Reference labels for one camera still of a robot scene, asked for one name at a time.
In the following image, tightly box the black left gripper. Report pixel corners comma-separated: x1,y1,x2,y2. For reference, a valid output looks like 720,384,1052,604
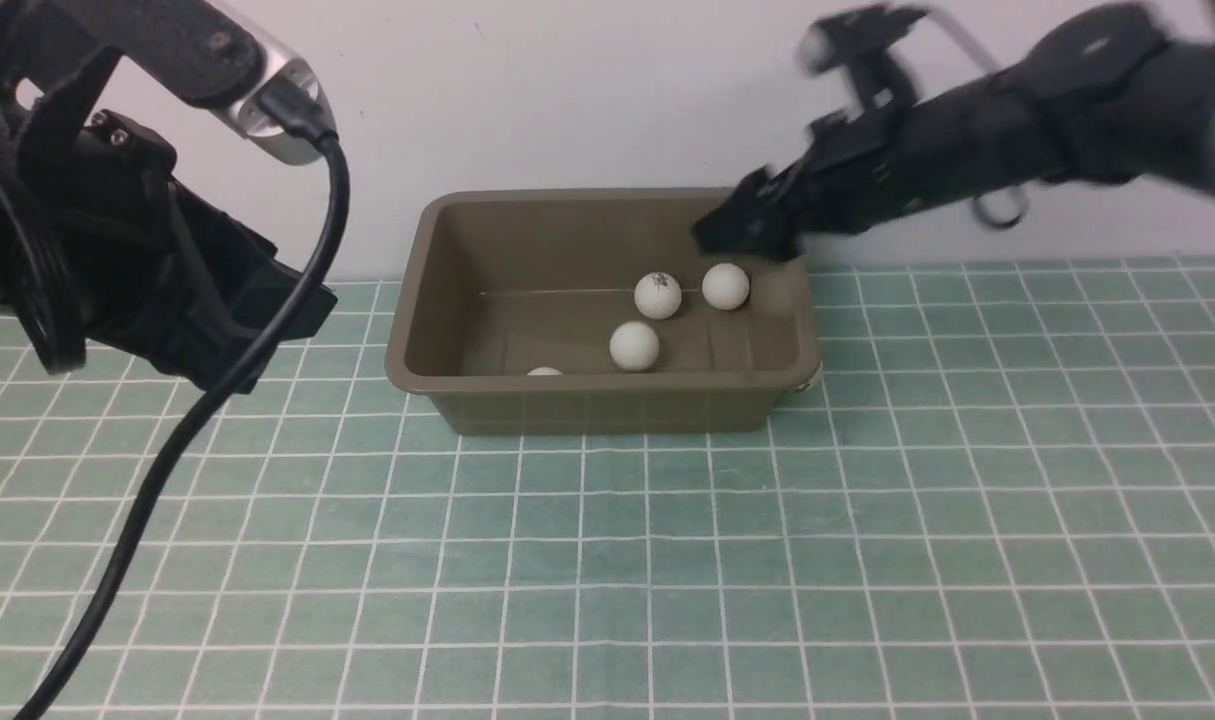
0,1,337,389

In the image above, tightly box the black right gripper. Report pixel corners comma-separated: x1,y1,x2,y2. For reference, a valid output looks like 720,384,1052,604
691,5,978,263

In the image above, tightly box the white table-tennis ball plain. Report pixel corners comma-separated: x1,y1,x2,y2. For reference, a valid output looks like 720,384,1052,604
700,263,752,311

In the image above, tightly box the white table-tennis ball red logo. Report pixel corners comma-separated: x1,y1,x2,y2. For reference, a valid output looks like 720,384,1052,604
608,322,661,372

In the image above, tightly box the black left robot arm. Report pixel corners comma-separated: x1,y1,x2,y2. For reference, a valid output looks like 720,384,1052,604
0,1,337,389

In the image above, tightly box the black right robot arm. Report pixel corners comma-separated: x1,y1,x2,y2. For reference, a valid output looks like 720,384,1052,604
691,1,1215,263

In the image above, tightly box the olive plastic bin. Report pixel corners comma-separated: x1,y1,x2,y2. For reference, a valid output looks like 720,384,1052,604
386,187,823,436

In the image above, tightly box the green checkered tablecloth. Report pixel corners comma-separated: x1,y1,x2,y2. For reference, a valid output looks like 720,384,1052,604
49,257,1215,719

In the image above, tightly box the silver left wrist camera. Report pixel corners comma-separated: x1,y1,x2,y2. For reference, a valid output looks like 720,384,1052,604
209,1,337,168

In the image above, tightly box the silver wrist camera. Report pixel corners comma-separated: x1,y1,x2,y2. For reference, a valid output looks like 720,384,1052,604
209,1,337,168
798,2,927,76

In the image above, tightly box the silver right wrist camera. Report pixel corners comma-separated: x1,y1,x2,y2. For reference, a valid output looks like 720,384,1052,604
798,2,927,76

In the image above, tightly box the black left camera cable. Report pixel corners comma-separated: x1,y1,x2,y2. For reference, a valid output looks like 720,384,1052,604
12,75,354,720

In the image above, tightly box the black camera cable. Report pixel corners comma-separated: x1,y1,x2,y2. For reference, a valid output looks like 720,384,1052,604
12,75,354,720
917,0,1215,229

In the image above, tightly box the black right camera cable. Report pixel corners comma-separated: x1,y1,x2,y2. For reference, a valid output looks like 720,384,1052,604
917,0,1215,229

